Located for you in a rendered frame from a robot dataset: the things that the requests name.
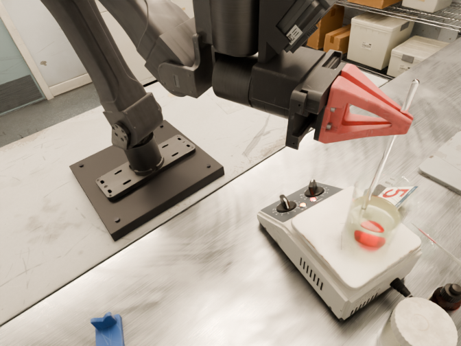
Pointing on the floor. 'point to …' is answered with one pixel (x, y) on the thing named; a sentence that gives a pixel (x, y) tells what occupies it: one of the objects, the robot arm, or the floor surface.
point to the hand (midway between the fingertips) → (400, 123)
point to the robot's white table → (14, 163)
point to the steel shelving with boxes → (381, 34)
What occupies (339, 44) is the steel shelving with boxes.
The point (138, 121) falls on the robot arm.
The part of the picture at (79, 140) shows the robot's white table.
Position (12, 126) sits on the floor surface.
